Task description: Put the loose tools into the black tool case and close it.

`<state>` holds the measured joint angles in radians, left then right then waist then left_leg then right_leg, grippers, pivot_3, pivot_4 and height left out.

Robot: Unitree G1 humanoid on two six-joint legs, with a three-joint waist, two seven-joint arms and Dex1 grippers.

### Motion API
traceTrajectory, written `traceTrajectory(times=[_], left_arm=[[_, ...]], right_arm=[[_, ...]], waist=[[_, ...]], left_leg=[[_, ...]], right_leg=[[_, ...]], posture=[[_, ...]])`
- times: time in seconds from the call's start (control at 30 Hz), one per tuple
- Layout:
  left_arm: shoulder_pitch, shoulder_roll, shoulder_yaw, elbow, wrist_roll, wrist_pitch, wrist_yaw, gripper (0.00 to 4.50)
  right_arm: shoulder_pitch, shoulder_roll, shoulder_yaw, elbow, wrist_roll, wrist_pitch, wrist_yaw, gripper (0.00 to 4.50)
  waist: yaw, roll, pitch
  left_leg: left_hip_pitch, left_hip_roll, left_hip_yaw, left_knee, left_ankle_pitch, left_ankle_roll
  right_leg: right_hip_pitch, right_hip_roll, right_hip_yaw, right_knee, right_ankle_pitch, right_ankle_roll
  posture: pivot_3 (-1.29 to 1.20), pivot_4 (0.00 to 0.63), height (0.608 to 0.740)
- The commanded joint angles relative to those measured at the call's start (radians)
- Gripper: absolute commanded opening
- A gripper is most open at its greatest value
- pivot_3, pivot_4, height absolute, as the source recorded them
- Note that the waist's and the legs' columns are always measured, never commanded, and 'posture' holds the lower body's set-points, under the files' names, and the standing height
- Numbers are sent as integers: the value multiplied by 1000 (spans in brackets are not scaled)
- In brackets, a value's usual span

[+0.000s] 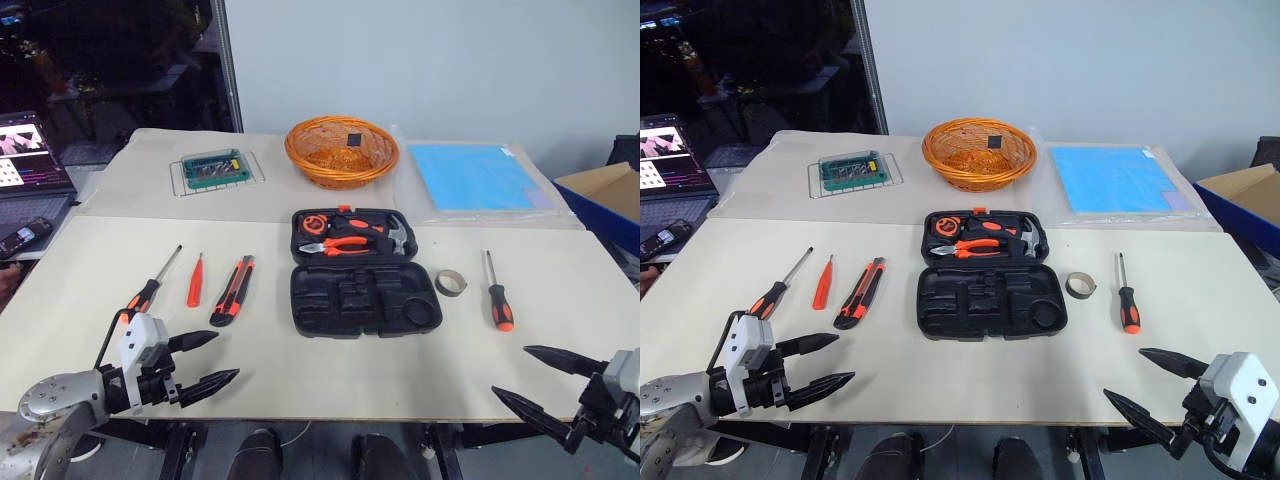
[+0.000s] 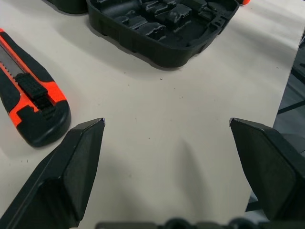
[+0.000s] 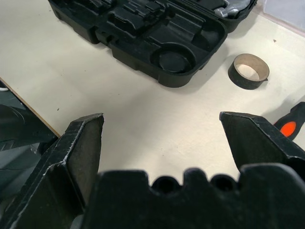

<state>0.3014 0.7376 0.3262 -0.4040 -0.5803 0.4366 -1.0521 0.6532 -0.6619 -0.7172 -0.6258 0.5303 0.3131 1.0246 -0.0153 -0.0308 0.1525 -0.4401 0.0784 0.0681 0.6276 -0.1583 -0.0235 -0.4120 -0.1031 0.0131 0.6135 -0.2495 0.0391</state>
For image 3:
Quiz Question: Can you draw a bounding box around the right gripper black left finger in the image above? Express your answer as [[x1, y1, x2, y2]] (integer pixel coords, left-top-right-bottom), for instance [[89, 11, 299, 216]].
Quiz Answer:
[[0, 113, 105, 229]]

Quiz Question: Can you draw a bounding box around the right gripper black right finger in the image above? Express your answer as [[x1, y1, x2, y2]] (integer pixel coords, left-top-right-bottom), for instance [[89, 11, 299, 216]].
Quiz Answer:
[[219, 111, 305, 171]]

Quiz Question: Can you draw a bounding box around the orange black handled tool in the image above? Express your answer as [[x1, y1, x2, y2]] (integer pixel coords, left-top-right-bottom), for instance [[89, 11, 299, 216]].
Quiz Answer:
[[273, 102, 305, 139]]

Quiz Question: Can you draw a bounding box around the black tape roll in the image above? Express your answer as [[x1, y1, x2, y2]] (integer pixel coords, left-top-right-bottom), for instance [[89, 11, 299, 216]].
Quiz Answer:
[[228, 53, 270, 91]]

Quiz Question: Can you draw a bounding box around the black tool case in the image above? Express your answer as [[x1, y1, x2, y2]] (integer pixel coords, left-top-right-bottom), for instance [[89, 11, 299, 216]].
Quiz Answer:
[[47, 0, 259, 88]]

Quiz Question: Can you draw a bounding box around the silver metal tool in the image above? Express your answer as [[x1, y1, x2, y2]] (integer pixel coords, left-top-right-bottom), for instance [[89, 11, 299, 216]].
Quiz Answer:
[[214, 0, 250, 19]]

